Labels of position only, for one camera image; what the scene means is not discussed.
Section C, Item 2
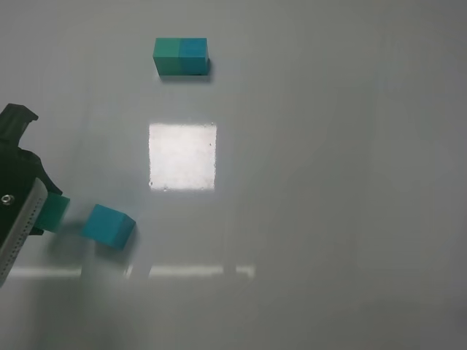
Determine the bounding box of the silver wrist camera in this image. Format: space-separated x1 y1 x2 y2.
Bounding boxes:
1 179 47 286

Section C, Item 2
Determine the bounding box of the blue cube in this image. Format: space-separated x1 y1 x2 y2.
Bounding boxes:
81 204 136 250

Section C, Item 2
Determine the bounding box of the blue template block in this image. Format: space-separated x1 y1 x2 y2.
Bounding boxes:
179 38 209 76

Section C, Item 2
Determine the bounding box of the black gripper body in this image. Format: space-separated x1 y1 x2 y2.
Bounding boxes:
1 104 63 236

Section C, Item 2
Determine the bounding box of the green cube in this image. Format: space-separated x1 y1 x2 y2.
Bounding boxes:
34 192 70 233

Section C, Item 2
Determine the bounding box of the green template block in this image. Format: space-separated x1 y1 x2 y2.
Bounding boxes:
153 37 182 77

